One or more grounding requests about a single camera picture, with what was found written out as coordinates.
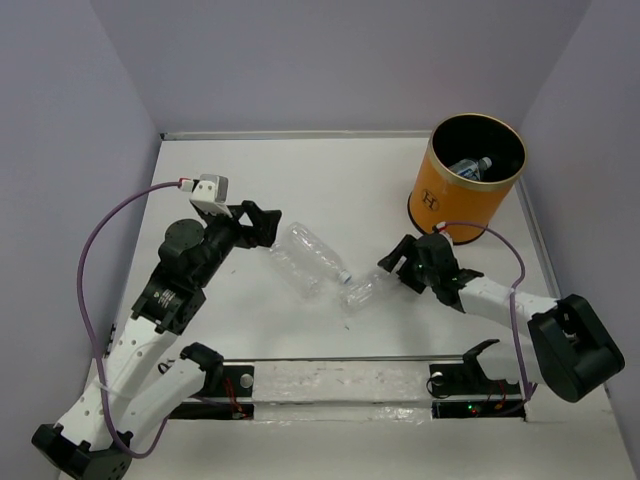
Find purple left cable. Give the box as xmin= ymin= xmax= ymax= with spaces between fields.
xmin=75 ymin=179 xmax=194 ymax=459

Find orange cylindrical bin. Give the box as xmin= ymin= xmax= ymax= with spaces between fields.
xmin=407 ymin=113 xmax=527 ymax=245

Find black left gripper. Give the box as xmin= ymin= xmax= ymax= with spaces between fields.
xmin=193 ymin=201 xmax=281 ymax=288

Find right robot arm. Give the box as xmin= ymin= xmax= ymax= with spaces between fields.
xmin=378 ymin=233 xmax=625 ymax=403

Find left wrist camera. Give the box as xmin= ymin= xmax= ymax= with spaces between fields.
xmin=189 ymin=174 xmax=232 ymax=217

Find clear bottle black cap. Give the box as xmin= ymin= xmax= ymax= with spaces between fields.
xmin=449 ymin=156 xmax=493 ymax=182

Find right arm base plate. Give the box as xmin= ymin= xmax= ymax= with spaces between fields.
xmin=426 ymin=363 xmax=526 ymax=420

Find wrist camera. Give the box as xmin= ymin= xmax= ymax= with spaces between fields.
xmin=189 ymin=174 xmax=232 ymax=217
xmin=432 ymin=222 xmax=454 ymax=246

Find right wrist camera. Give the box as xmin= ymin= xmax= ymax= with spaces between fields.
xmin=432 ymin=222 xmax=454 ymax=246

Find clear bottle front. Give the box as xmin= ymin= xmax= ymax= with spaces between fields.
xmin=269 ymin=222 xmax=352 ymax=299

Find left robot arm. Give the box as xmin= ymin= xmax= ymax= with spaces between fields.
xmin=32 ymin=200 xmax=282 ymax=479

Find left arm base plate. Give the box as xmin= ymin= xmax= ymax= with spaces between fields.
xmin=169 ymin=362 xmax=255 ymax=421

